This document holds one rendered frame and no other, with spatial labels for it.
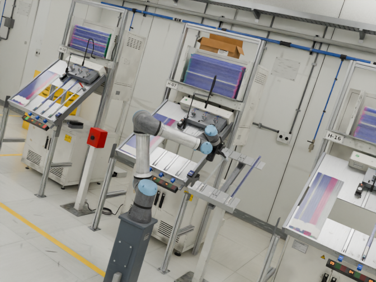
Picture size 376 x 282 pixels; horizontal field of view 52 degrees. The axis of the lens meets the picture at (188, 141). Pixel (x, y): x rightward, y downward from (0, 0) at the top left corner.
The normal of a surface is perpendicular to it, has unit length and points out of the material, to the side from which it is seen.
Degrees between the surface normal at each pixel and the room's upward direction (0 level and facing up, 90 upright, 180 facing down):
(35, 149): 88
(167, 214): 90
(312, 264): 90
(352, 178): 44
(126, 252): 90
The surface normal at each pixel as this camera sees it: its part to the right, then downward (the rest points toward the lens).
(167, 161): -0.12, -0.69
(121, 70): 0.82, 0.33
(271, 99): -0.49, 0.00
